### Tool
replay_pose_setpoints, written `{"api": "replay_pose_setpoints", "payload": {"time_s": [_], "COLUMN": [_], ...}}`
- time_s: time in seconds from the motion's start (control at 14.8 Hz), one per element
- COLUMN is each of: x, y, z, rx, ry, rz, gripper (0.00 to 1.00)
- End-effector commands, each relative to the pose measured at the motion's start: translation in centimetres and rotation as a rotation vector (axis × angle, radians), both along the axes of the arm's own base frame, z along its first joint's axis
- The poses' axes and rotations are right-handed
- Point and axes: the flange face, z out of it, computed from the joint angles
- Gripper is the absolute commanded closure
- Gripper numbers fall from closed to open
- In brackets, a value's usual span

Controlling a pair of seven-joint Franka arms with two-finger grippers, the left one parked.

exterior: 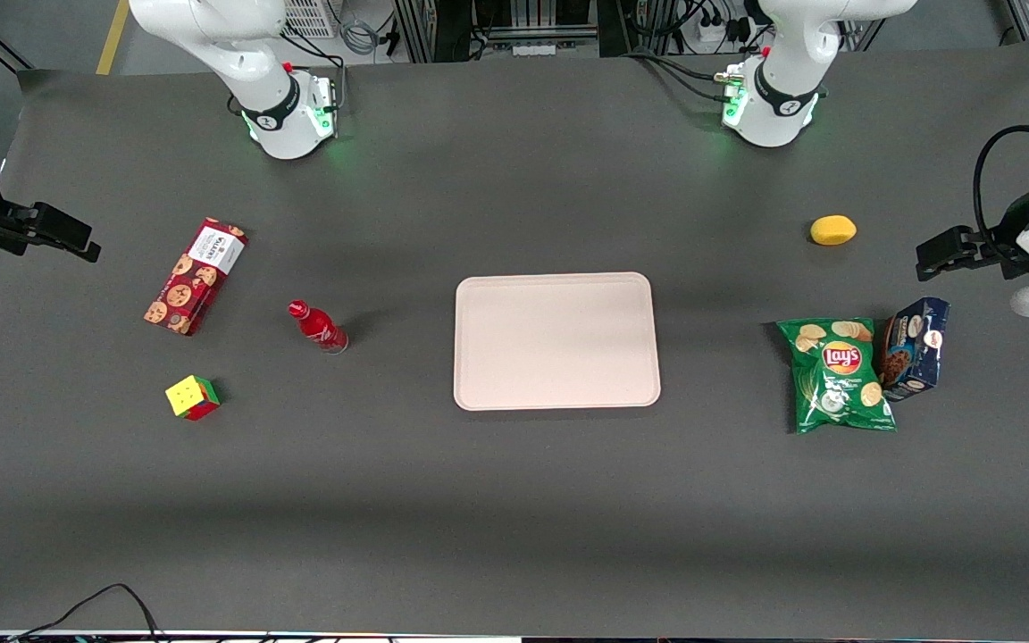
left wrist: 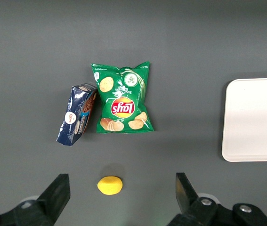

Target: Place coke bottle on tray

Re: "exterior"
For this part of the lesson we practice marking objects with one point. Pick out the beige plastic tray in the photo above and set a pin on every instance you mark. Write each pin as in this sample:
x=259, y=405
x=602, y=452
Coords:
x=559, y=344

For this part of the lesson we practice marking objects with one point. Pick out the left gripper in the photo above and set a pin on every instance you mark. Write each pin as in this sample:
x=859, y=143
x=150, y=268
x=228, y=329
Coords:
x=1004, y=234

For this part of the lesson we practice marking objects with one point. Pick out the aluminium equipment rack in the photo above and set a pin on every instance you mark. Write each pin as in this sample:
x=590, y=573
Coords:
x=514, y=27

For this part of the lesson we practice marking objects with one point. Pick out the yellow lemon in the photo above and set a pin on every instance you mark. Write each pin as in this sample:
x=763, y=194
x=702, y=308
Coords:
x=832, y=230

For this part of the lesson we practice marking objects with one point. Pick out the dark grey table mat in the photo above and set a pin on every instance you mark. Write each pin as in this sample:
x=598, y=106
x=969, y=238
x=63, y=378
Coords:
x=514, y=509

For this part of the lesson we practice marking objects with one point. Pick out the white perforated box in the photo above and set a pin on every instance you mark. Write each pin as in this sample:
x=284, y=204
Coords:
x=313, y=18

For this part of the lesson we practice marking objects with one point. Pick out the aluminium frame post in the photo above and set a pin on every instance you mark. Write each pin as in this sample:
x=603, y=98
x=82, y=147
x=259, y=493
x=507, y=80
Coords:
x=1025, y=18

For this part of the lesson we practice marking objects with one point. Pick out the rubik's cube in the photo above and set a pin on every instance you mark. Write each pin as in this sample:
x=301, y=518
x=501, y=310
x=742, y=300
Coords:
x=191, y=397

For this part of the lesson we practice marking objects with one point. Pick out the red coke bottle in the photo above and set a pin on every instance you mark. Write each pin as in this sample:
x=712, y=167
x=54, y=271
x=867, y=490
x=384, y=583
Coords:
x=319, y=327

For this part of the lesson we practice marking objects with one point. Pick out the green Lay's chips bag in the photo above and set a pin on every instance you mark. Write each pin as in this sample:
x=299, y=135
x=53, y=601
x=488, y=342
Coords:
x=840, y=384

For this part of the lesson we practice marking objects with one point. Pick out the red cookie box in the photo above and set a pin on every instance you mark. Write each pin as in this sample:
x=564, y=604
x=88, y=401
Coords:
x=193, y=281

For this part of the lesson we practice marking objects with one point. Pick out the white power strip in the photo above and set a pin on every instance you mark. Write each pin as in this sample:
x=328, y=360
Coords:
x=722, y=29

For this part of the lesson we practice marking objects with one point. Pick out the blue cookie box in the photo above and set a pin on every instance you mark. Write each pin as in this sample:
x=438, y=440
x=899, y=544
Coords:
x=918, y=348

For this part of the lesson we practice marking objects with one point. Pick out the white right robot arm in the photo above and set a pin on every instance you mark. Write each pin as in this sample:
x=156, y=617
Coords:
x=238, y=54

